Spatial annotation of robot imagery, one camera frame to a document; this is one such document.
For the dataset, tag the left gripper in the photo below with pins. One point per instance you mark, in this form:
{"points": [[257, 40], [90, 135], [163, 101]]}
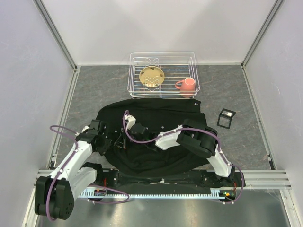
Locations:
{"points": [[106, 147]]}

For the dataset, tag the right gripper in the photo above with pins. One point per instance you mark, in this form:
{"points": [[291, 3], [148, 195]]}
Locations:
{"points": [[123, 134]]}

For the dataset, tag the black button-up shirt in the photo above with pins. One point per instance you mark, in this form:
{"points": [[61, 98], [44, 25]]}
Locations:
{"points": [[157, 115]]}

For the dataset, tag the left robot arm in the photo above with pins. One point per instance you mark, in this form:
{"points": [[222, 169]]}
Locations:
{"points": [[56, 193]]}

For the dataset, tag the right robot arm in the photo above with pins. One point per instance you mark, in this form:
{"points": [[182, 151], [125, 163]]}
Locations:
{"points": [[194, 136]]}

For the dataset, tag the yellow floral plate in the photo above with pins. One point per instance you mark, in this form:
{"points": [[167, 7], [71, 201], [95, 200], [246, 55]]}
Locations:
{"points": [[151, 76]]}

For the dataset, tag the pink ceramic mug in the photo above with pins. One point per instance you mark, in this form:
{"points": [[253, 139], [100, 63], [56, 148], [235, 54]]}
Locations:
{"points": [[186, 87]]}

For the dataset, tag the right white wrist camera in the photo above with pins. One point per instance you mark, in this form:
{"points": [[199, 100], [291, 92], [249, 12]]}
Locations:
{"points": [[130, 121]]}

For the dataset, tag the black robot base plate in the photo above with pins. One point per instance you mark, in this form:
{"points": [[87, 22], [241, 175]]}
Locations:
{"points": [[152, 188]]}

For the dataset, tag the grey slotted cable duct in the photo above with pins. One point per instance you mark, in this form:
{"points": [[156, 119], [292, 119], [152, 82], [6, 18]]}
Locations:
{"points": [[94, 193]]}

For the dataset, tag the white wire dish rack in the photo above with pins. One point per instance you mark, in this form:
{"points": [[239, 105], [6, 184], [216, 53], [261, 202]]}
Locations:
{"points": [[176, 67]]}

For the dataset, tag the small black frame stand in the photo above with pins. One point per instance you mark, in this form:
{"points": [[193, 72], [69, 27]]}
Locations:
{"points": [[228, 115]]}

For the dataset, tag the aluminium frame rail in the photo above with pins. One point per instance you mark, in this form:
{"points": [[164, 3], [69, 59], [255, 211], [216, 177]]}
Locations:
{"points": [[253, 179]]}

